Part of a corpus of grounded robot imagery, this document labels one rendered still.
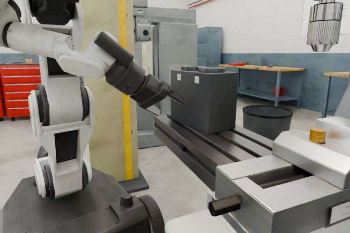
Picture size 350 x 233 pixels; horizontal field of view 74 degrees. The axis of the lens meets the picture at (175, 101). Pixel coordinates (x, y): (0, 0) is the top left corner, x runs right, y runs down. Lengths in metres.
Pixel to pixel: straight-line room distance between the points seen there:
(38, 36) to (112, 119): 1.51
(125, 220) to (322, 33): 0.83
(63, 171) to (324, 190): 0.86
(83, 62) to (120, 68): 0.09
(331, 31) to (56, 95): 0.75
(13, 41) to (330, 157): 0.68
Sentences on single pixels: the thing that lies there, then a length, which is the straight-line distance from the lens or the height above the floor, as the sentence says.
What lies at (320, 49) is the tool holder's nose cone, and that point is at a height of 1.20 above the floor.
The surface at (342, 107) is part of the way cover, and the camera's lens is 0.86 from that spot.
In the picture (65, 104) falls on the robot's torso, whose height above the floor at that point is 1.03.
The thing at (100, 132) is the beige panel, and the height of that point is 0.53.
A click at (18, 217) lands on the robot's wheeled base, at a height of 0.57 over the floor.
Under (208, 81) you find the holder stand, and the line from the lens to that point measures 0.70.
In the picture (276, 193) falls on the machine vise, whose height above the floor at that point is 1.01.
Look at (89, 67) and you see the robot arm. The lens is 0.59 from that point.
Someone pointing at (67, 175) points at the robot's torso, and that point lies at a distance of 1.03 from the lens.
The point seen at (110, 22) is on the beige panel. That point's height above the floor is 1.43.
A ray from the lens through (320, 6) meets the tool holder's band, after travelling 0.47.
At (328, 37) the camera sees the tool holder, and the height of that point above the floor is 1.21.
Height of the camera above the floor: 1.19
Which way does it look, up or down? 12 degrees down
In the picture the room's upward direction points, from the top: straight up
